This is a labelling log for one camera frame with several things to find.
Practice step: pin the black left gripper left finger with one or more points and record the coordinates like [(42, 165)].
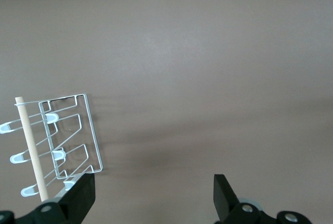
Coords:
[(78, 198)]

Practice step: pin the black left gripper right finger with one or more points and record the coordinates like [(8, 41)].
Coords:
[(223, 198)]

